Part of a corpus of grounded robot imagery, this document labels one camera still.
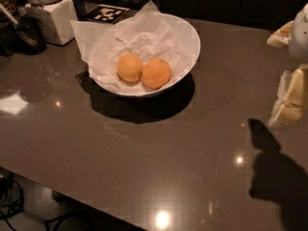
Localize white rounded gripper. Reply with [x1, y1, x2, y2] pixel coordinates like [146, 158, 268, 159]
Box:
[267, 3, 308, 130]

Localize orange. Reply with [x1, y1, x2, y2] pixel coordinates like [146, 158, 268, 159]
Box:
[141, 59, 171, 90]
[116, 54, 143, 83]

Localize white bowl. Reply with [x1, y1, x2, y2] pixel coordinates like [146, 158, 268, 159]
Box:
[86, 13, 202, 98]

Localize white crumpled paper liner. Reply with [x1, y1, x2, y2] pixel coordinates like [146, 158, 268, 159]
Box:
[69, 0, 193, 94]

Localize black white marker card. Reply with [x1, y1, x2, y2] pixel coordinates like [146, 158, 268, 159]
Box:
[84, 4, 129, 24]

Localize white square jar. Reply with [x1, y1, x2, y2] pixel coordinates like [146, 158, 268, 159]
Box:
[25, 0, 77, 45]

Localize black round pan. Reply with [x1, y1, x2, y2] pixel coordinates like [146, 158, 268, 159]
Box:
[0, 4, 46, 55]

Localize black floor cables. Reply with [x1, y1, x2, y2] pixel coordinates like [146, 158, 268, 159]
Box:
[0, 171, 90, 231]

